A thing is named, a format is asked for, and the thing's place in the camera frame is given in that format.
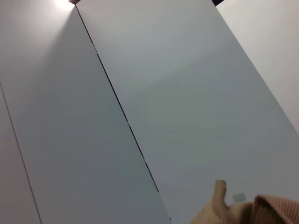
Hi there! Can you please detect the plain white partition board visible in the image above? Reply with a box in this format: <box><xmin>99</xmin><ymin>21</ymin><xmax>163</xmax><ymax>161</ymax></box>
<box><xmin>0</xmin><ymin>81</ymin><xmax>43</xmax><ymax>224</ymax></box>
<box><xmin>0</xmin><ymin>0</ymin><xmax>172</xmax><ymax>224</ymax></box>

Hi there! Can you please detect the white partition board with label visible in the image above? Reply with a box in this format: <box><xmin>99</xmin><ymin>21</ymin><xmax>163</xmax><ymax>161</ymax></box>
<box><xmin>75</xmin><ymin>0</ymin><xmax>299</xmax><ymax>224</ymax></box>

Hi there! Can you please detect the khaki canvas food bag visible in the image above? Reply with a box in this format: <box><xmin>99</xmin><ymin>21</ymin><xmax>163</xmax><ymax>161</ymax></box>
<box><xmin>189</xmin><ymin>179</ymin><xmax>299</xmax><ymax>224</ymax></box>

